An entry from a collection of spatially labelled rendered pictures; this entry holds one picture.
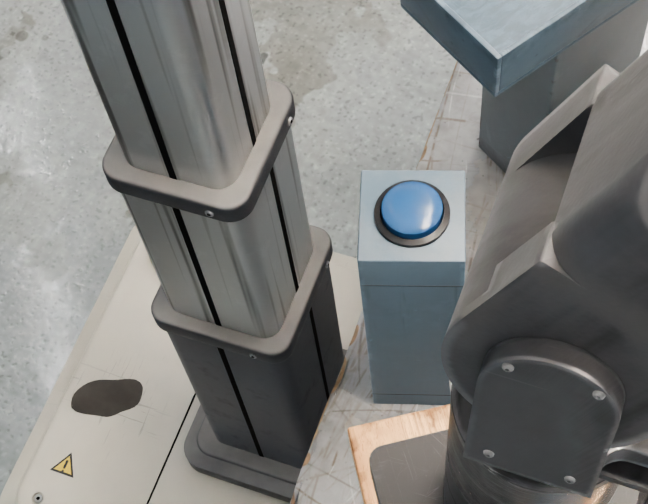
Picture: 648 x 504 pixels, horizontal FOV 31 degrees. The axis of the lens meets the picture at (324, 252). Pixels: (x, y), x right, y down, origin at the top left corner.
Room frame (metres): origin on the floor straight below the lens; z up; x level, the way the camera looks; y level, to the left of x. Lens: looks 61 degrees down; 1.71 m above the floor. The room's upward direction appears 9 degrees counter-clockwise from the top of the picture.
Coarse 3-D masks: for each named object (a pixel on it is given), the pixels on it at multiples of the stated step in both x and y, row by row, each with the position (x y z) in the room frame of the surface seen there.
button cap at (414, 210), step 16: (400, 192) 0.40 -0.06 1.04; (416, 192) 0.40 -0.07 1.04; (432, 192) 0.40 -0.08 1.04; (384, 208) 0.39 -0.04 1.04; (400, 208) 0.39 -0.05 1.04; (416, 208) 0.39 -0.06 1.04; (432, 208) 0.39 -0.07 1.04; (384, 224) 0.39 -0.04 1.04; (400, 224) 0.38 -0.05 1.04; (416, 224) 0.38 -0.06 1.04; (432, 224) 0.38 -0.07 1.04
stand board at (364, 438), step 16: (400, 416) 0.24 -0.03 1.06; (416, 416) 0.24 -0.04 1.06; (432, 416) 0.24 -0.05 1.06; (448, 416) 0.24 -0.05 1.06; (352, 432) 0.24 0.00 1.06; (368, 432) 0.24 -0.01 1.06; (384, 432) 0.23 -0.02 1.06; (400, 432) 0.23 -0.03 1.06; (416, 432) 0.23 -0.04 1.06; (432, 432) 0.23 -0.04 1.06; (352, 448) 0.23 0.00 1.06; (368, 448) 0.23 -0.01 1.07; (368, 464) 0.22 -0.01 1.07; (368, 480) 0.21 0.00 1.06; (368, 496) 0.20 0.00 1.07
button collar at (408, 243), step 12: (408, 180) 0.42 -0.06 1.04; (384, 192) 0.41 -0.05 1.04; (444, 204) 0.39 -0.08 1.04; (444, 216) 0.38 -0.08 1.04; (384, 228) 0.38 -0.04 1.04; (444, 228) 0.37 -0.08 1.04; (396, 240) 0.37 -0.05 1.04; (408, 240) 0.37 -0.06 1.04; (420, 240) 0.37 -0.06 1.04; (432, 240) 0.37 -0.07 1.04
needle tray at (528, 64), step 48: (432, 0) 0.54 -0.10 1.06; (480, 0) 0.57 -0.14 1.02; (528, 0) 0.56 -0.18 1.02; (576, 0) 0.55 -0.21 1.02; (624, 0) 0.54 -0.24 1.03; (480, 48) 0.50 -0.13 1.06; (528, 48) 0.49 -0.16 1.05; (576, 48) 0.54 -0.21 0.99; (624, 48) 0.56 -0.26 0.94; (528, 96) 0.55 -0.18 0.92; (480, 144) 0.60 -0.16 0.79
